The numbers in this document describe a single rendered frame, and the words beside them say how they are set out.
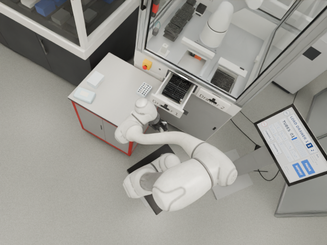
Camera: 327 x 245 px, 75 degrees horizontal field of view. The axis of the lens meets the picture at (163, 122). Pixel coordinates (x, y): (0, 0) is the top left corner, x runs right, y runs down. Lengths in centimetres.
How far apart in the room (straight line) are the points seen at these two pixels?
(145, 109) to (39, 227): 165
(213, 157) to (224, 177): 8
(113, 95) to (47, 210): 128
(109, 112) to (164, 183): 113
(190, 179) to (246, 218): 200
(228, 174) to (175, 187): 20
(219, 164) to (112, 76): 138
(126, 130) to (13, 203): 161
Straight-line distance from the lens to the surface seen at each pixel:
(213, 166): 81
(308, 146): 179
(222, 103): 187
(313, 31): 138
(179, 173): 77
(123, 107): 180
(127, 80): 194
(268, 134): 182
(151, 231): 237
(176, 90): 179
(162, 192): 75
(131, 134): 117
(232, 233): 263
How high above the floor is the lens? 235
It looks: 63 degrees down
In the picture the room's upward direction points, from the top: 25 degrees clockwise
